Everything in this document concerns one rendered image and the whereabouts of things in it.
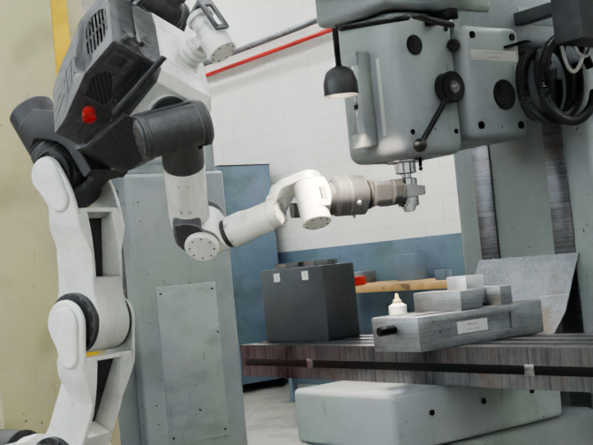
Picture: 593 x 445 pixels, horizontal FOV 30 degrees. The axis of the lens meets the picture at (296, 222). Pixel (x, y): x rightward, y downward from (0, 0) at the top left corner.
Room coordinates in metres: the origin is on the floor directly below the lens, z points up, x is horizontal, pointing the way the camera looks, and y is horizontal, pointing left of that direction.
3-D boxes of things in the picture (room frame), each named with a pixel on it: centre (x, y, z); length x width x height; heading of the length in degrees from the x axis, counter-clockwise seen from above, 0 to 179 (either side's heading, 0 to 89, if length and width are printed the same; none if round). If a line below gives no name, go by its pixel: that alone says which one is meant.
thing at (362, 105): (2.43, -0.17, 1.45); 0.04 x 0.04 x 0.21; 36
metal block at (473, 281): (2.37, -0.35, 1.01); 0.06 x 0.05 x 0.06; 34
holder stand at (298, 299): (2.85, -0.01, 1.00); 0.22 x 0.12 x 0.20; 46
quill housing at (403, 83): (2.49, -0.26, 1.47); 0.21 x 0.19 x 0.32; 36
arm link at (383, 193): (2.46, -0.17, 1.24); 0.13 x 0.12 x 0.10; 18
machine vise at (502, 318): (2.35, -0.32, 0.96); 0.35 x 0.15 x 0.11; 124
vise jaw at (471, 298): (2.34, -0.30, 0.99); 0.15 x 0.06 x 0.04; 34
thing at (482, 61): (2.61, -0.41, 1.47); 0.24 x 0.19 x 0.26; 36
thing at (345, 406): (2.49, -0.26, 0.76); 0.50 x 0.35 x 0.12; 126
